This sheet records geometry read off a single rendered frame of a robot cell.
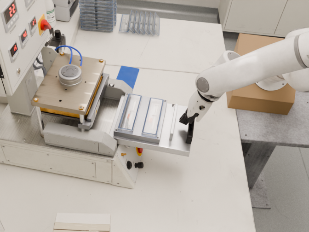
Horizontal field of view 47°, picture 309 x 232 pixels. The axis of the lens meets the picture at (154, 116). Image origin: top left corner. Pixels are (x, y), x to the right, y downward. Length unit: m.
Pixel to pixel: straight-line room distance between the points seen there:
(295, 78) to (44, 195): 1.01
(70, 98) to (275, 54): 0.65
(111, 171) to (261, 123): 0.78
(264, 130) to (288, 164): 0.97
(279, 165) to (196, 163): 1.21
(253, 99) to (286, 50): 0.77
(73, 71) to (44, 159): 0.36
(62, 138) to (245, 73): 0.64
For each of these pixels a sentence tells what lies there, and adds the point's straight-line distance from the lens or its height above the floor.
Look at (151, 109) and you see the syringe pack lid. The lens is 1.31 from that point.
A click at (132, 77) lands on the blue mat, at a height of 0.75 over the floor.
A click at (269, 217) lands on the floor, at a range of 2.37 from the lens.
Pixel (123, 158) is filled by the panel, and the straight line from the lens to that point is 1.32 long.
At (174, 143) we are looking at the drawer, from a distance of 1.26.
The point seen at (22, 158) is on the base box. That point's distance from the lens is 1.43.
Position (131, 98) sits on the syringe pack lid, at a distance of 1.35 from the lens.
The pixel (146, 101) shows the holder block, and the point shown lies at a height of 0.99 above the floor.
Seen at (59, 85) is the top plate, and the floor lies 1.11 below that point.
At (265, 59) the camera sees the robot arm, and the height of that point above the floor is 1.38.
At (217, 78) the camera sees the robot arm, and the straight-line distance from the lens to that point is 1.01.
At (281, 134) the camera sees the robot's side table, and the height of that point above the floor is 0.75.
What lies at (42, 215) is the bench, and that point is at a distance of 1.37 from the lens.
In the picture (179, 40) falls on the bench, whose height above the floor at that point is 0.75.
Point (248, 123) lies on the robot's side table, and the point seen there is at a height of 0.75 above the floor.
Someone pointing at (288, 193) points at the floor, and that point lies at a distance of 2.52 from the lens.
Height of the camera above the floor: 1.95
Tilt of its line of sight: 47 degrees down
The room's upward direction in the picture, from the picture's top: 8 degrees clockwise
